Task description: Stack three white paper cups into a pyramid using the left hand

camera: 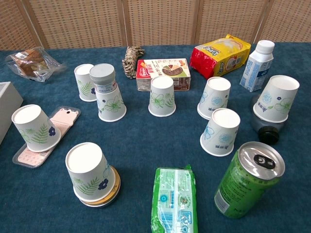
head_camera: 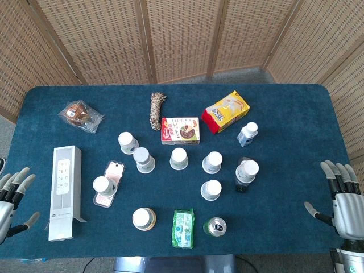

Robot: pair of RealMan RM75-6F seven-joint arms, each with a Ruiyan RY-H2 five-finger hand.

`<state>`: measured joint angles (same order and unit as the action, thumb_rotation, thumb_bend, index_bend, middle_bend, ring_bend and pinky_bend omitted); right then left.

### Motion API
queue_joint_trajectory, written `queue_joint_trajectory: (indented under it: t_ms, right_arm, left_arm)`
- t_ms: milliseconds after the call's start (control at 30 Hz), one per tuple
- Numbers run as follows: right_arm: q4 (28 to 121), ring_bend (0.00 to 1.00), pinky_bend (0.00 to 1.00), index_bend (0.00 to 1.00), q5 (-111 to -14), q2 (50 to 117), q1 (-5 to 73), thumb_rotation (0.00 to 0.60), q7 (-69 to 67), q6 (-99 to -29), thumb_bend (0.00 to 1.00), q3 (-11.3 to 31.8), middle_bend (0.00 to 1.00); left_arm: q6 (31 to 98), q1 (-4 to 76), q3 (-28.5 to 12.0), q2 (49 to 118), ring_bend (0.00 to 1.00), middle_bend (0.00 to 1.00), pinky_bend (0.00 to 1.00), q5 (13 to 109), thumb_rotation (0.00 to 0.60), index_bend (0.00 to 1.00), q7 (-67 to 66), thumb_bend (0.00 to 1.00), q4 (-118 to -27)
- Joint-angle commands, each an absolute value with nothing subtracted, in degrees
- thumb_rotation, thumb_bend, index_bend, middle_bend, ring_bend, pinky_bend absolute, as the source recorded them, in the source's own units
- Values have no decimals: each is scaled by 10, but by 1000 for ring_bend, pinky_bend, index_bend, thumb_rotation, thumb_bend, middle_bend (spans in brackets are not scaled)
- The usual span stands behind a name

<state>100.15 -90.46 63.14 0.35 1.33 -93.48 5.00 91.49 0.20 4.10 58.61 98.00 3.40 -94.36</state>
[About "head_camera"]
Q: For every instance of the bread in clear bag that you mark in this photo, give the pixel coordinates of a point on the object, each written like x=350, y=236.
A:
x=78, y=113

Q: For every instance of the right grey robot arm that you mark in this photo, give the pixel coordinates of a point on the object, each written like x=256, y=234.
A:
x=352, y=260

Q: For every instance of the pink blister pack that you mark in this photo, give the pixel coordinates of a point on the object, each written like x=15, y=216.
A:
x=115, y=169

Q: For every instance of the green drink can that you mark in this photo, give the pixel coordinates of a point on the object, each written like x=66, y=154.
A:
x=214, y=227

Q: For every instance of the red pie snack box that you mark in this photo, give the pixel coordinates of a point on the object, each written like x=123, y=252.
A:
x=179, y=130

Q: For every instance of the white floral paper cup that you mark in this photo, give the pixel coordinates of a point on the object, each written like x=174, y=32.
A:
x=143, y=218
x=247, y=170
x=127, y=142
x=148, y=168
x=212, y=162
x=211, y=190
x=103, y=186
x=179, y=159

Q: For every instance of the small white milk bottle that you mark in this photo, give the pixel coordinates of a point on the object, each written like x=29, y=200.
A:
x=246, y=135

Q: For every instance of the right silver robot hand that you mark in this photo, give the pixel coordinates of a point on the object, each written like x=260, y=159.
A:
x=349, y=213

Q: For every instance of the blue felt table cover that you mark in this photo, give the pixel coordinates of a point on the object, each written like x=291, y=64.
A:
x=165, y=196

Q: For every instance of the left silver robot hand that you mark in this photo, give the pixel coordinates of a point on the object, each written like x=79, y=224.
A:
x=7, y=213

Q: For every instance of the white power strip box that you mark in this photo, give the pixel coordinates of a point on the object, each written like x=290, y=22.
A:
x=64, y=193

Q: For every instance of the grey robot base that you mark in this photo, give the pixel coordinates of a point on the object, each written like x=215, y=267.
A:
x=176, y=265

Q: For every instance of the green tissue pack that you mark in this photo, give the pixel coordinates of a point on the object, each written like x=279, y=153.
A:
x=183, y=227

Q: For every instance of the dark grey bottle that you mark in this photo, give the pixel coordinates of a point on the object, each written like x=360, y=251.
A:
x=241, y=188

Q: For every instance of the yellow red biscuit pack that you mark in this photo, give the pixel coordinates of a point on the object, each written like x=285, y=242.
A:
x=224, y=111

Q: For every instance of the white black rounded object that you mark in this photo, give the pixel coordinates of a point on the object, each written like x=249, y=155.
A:
x=2, y=166

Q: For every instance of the woven bamboo folding screen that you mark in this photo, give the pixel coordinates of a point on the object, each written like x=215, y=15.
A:
x=182, y=37

